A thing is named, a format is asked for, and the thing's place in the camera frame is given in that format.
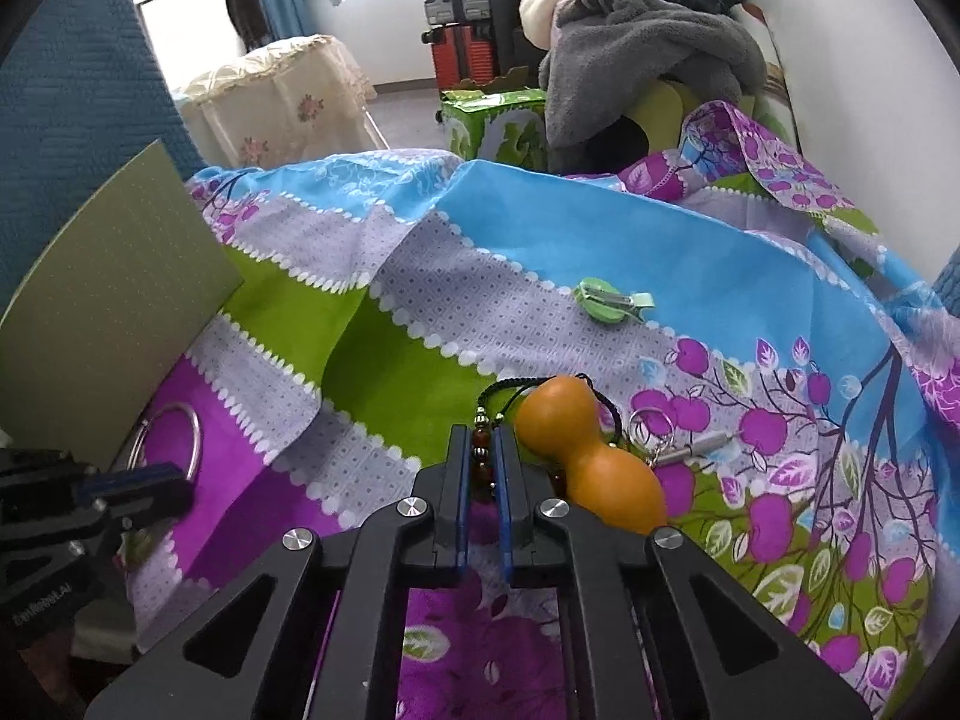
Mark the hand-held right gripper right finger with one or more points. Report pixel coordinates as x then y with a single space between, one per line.
510 495

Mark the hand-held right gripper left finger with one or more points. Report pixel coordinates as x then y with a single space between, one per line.
459 480

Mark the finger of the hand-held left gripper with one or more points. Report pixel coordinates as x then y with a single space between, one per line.
154 501
135 477

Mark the orange gourd pendant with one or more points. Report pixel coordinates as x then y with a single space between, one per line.
555 412

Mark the green and white cardboard box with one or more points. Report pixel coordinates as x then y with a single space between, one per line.
112 300

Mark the metal keyring pendant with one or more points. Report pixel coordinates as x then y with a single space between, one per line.
686 454

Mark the green hair clip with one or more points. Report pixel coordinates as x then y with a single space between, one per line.
607 302

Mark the floral printed cloth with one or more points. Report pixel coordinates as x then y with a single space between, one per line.
525 255

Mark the green carton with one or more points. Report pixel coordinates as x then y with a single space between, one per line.
495 127

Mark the blue textured chair back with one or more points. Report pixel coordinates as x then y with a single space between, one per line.
67 90
949 274

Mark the cream lace cover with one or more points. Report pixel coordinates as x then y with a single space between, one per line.
277 101

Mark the red suitcase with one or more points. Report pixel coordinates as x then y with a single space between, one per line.
465 60

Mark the grey fleece blanket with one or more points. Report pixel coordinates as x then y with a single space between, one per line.
645 60

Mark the black suitcase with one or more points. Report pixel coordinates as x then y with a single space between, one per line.
510 22

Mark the white puffy jacket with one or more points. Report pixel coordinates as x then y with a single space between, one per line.
547 4

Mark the blue curtain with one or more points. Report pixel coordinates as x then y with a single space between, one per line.
276 0

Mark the rolled printed mat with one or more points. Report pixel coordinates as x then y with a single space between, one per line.
772 60

